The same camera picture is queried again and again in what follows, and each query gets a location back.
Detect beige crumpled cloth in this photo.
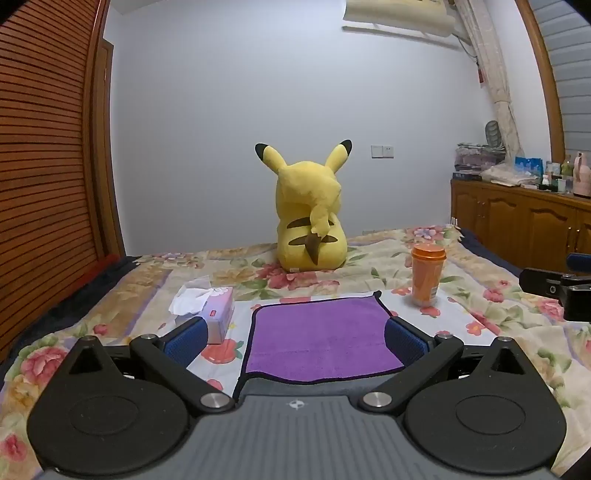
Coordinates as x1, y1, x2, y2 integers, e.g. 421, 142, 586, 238
479, 163, 542, 187

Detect wooden louvered wardrobe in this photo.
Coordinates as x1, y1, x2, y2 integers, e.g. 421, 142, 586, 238
0, 0, 126, 354

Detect floral blanket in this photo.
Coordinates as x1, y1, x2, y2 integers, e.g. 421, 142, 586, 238
0, 224, 591, 477

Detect grey fan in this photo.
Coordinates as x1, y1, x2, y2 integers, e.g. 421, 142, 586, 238
483, 119, 504, 149

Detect white air conditioner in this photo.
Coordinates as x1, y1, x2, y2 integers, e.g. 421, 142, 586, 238
342, 0, 459, 40

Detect blue packet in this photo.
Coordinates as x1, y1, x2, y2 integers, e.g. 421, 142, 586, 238
513, 156, 544, 176

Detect grey window blinds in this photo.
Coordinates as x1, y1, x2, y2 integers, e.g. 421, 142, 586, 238
534, 0, 591, 158

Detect yellow plush toy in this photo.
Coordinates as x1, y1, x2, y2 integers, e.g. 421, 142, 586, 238
254, 139, 354, 273

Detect pink tissue box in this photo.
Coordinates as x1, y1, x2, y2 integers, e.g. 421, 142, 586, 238
168, 275, 236, 346

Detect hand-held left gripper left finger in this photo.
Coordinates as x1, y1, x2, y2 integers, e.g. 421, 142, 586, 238
59, 318, 235, 413

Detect stack of folded cloths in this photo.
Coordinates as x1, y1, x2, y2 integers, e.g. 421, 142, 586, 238
453, 141, 507, 174

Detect wooden window frame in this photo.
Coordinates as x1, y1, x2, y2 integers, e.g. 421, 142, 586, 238
514, 0, 567, 163

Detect beige curtain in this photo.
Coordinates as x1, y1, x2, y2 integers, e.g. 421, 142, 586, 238
454, 0, 526, 163

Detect wooden cabinet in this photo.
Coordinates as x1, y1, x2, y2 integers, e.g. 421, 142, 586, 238
450, 177, 591, 278

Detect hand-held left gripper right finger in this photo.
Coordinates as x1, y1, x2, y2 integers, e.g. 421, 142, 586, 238
361, 318, 533, 412

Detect orange cup with lid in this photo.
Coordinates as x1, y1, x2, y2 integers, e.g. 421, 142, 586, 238
410, 243, 448, 308

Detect purple towel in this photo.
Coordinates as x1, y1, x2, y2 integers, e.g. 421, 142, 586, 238
232, 290, 419, 403

